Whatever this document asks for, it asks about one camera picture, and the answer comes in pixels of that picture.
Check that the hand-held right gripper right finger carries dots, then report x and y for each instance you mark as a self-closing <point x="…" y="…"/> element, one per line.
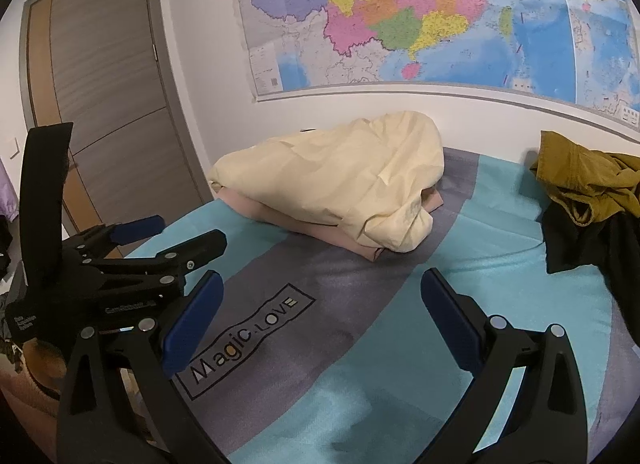
<point x="450" y="321"/>

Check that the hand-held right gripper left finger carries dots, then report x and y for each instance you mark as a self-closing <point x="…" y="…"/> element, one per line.
<point x="192" y="324"/>

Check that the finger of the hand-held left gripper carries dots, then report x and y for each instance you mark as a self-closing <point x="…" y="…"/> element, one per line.
<point x="137" y="228"/>
<point x="200" y="246"/>

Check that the cream jacket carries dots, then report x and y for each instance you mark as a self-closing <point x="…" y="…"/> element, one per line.
<point x="325" y="169"/>

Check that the purple cloth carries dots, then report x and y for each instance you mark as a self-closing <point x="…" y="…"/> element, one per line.
<point x="4" y="184"/>

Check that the pink garment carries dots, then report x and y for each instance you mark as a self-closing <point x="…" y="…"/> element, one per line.
<point x="300" y="229"/>

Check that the teal and grey bed sheet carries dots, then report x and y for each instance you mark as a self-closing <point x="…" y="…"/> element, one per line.
<point x="350" y="344"/>

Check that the grey wooden door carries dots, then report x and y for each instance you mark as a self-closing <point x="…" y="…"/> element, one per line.
<point x="115" y="94"/>

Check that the black garment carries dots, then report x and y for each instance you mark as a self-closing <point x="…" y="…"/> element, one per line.
<point x="600" y="254"/>

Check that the mustard brown garment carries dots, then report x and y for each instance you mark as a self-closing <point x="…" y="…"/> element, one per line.
<point x="590" y="174"/>

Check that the colourful wall map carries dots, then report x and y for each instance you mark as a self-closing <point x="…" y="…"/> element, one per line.
<point x="400" y="9"/>

